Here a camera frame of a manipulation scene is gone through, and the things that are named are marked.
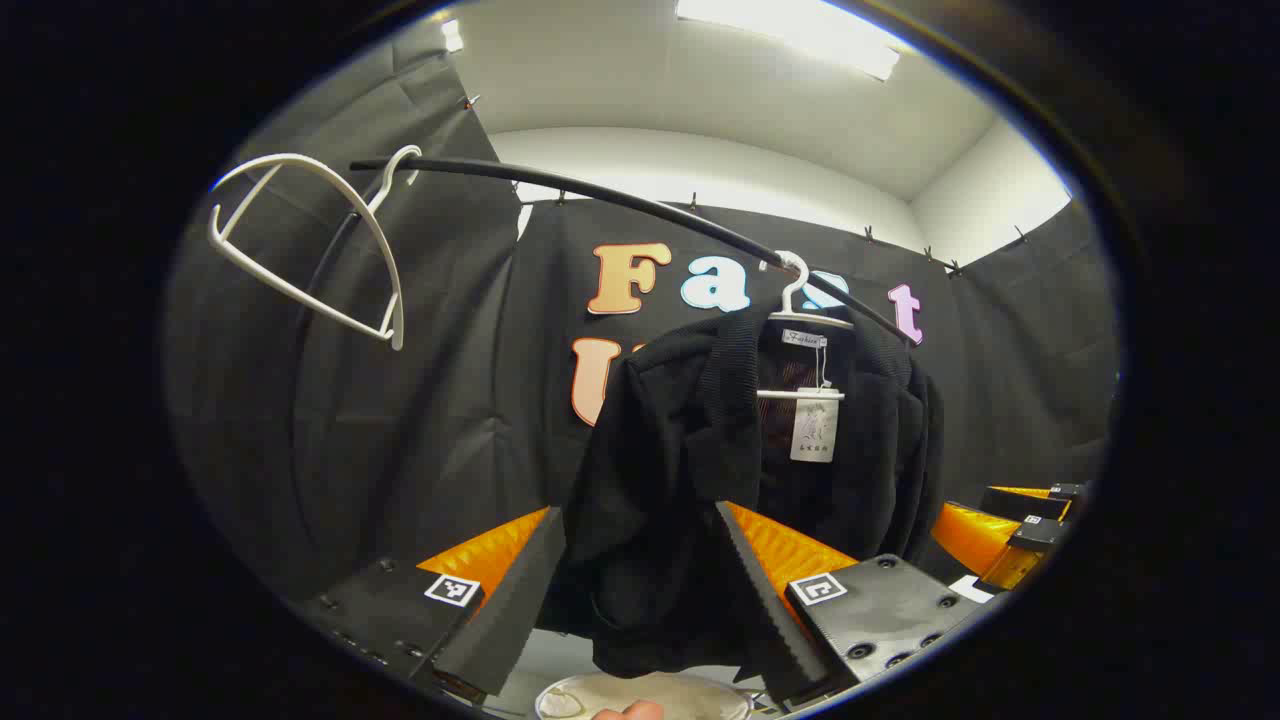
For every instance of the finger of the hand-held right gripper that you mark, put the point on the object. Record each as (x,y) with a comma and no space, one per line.
(975,535)
(1030,503)

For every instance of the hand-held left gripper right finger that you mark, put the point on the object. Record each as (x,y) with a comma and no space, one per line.
(770,630)

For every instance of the long ceiling light panel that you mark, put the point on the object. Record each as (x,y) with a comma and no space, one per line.
(800,30)

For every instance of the white plastic clothes hanger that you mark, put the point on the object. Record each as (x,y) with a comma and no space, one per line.
(800,394)
(397,330)

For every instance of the white paper hang tag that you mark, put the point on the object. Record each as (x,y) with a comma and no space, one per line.
(815,430)

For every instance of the small ceiling light panel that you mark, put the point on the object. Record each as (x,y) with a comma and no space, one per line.
(452,35)

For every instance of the black knit garment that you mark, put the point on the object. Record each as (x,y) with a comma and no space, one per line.
(660,450)

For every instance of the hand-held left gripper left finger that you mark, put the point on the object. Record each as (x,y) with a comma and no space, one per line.
(515,620)

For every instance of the black backdrop cloth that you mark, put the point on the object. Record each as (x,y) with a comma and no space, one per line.
(400,420)

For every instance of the black metal clothes rack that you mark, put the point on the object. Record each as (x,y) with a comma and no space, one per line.
(640,206)

